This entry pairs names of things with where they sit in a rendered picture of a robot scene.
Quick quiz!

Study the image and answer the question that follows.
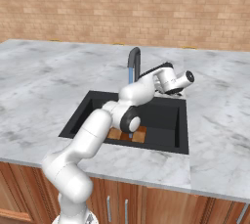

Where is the brown checkered cutting board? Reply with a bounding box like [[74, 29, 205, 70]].
[[106, 125, 147, 145]]

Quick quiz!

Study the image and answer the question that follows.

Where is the dark grey sink faucet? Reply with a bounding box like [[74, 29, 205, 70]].
[[126, 46, 143, 85]]

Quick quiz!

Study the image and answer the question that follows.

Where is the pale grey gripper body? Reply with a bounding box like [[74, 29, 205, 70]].
[[155, 85, 185, 98]]

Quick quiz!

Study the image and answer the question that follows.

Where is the black sink basin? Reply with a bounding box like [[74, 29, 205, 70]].
[[58, 90, 190, 156]]

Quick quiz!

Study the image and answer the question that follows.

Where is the grey cupboard handle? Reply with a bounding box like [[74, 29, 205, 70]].
[[124, 199, 130, 224], [105, 195, 112, 223], [236, 203, 250, 224]]

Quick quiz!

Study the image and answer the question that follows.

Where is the wooden cupboard door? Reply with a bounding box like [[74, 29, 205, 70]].
[[143, 185, 211, 224], [208, 198, 250, 224], [0, 161, 47, 224], [117, 181, 145, 224], [88, 177, 119, 224]]

